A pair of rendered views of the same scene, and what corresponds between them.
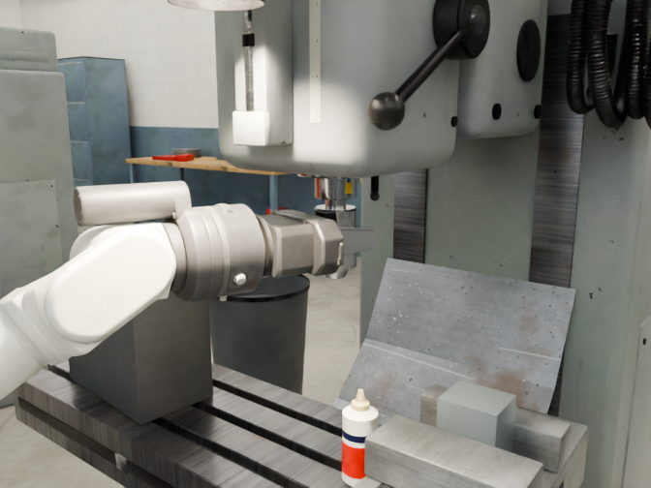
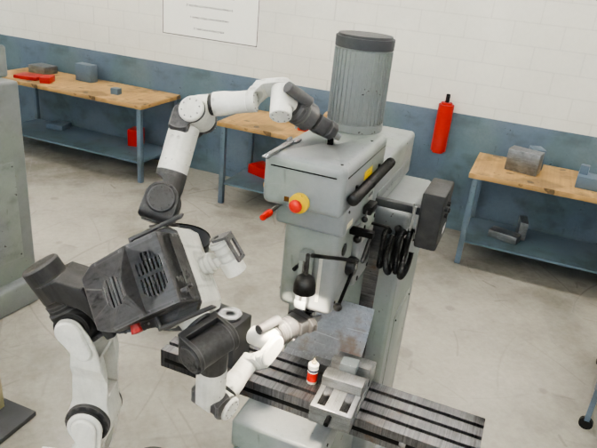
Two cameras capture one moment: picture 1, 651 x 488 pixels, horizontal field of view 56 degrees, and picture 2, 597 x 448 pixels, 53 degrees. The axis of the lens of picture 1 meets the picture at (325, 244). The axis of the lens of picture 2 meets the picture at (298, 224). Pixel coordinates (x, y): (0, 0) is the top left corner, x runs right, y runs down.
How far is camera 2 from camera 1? 163 cm
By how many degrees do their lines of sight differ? 20
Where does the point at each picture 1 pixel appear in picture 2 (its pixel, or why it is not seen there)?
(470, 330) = (337, 321)
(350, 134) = (325, 307)
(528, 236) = (359, 290)
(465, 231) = not seen: hidden behind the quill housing
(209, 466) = (265, 382)
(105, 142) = not seen: outside the picture
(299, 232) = (306, 324)
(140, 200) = (273, 325)
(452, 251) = not seen: hidden behind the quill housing
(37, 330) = (258, 364)
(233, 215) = (291, 323)
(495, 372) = (346, 337)
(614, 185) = (388, 279)
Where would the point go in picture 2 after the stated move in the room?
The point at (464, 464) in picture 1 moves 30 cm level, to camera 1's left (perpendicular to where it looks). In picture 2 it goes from (348, 380) to (266, 389)
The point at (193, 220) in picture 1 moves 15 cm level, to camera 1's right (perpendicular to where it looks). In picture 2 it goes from (283, 328) to (325, 324)
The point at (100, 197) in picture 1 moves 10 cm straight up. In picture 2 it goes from (265, 327) to (267, 301)
